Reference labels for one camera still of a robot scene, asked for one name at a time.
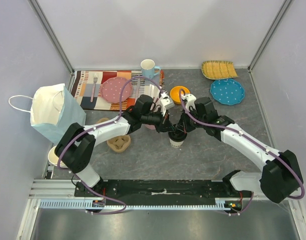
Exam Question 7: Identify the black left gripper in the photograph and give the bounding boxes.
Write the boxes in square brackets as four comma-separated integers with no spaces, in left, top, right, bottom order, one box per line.
[141,107,175,134]

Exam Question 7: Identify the black plastic cup lid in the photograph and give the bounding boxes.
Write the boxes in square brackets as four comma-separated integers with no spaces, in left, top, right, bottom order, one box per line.
[168,132,188,142]

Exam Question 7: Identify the white paper coffee cup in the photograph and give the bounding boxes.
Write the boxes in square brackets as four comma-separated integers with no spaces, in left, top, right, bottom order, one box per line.
[169,135,187,148]

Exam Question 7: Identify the light blue paper bag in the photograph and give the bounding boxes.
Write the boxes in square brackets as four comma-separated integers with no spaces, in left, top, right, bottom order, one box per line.
[8,83,86,145]

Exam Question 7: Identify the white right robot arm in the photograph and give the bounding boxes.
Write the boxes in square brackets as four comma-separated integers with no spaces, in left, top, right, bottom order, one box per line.
[180,94,305,203]

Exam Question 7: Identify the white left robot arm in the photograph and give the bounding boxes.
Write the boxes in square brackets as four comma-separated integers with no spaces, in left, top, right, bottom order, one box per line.
[54,93,175,197]

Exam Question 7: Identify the pink straw holder cup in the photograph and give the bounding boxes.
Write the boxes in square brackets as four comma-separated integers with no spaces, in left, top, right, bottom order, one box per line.
[145,124,156,130]

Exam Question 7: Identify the orange bowl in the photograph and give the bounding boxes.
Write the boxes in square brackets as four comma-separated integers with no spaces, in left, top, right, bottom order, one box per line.
[169,85,190,105]

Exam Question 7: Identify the white wrapped straw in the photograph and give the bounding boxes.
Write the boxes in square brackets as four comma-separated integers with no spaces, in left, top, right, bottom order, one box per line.
[149,84,155,99]

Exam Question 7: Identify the grey table knife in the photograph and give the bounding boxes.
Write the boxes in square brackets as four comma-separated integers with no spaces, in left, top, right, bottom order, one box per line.
[135,76,141,100]

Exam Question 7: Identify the blue polka dot plate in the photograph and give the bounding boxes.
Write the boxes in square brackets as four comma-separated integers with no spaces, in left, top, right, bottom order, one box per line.
[210,78,245,106]

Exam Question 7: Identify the brown cardboard cup carrier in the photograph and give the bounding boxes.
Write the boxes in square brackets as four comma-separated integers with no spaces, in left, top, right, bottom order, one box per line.
[95,118,131,153]

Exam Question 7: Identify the yellow woven tray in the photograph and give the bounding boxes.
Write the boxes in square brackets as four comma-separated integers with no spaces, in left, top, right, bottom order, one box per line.
[201,60,238,80]

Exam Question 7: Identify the light blue mug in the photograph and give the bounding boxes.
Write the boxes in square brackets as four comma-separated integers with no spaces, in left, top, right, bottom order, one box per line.
[140,59,161,79]

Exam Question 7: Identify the pink polka dot plate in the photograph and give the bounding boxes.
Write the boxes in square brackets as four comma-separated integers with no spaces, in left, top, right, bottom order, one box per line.
[100,76,133,104]

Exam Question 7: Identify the colourful striped placemat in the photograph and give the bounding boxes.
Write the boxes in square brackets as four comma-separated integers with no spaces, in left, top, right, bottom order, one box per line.
[71,70,160,111]

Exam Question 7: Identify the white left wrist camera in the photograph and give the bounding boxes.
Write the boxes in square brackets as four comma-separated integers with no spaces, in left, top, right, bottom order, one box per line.
[159,92,175,114]

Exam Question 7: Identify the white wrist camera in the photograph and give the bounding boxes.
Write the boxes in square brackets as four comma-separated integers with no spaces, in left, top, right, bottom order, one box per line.
[180,93,196,111]
[159,92,175,114]

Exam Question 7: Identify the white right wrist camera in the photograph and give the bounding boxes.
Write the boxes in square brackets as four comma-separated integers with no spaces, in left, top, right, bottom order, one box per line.
[180,93,196,111]

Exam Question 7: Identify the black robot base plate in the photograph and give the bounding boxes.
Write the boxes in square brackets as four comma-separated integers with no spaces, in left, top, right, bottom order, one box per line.
[93,179,252,205]

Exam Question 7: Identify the silver fork pink handle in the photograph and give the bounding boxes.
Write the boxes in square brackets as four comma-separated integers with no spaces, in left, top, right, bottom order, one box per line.
[90,72,98,103]

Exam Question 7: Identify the grey slotted cable duct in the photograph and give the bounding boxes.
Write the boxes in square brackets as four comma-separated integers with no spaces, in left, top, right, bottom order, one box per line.
[39,199,236,211]

